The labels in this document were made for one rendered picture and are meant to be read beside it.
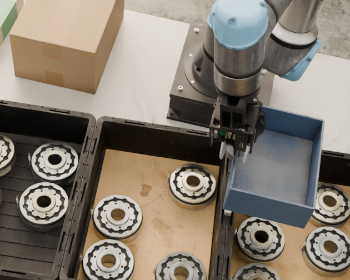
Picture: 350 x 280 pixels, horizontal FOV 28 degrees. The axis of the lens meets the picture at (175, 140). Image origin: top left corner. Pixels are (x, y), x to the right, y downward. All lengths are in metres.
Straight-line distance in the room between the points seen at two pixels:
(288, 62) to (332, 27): 1.61
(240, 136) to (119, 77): 0.82
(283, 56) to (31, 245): 0.69
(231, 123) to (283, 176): 0.25
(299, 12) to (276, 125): 0.30
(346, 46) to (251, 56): 2.14
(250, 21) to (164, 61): 0.99
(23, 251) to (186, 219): 0.35
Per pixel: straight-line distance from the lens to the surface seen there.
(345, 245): 1.52
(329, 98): 1.96
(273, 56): 1.61
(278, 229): 1.49
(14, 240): 1.48
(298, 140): 1.37
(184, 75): 1.78
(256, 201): 1.21
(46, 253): 1.46
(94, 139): 1.48
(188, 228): 1.49
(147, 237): 1.47
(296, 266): 1.50
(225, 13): 0.98
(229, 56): 1.01
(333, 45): 3.13
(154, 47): 1.98
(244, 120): 1.11
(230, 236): 1.38
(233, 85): 1.05
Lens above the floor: 2.13
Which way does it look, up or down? 54 degrees down
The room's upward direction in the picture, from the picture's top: 9 degrees clockwise
